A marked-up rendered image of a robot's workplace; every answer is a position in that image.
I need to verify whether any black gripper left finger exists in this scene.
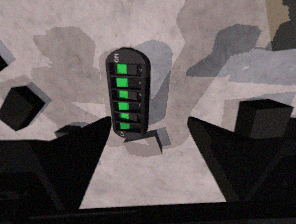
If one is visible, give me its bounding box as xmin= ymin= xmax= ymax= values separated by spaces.
xmin=0 ymin=116 xmax=112 ymax=210

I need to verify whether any dark grey switch controller unit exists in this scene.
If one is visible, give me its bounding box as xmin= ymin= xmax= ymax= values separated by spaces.
xmin=105 ymin=47 xmax=151 ymax=140

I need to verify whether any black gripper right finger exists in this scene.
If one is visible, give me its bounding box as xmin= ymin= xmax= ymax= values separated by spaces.
xmin=187 ymin=117 xmax=296 ymax=202

